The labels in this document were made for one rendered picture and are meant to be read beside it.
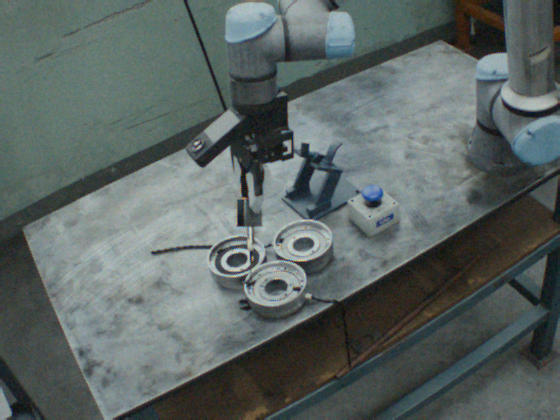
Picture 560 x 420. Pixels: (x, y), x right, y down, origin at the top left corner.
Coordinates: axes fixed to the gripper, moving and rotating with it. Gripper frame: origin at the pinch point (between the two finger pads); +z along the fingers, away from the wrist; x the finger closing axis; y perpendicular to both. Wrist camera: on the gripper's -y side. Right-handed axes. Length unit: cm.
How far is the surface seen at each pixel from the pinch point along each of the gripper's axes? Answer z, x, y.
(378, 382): 88, 11, 42
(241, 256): 11.6, 0.4, -1.9
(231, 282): 11.3, -5.1, -6.6
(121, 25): 24, 156, 22
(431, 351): 86, 10, 61
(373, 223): 7.1, -8.4, 20.5
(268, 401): 38.8, -12.7, -4.7
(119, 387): 17.3, -13.3, -32.3
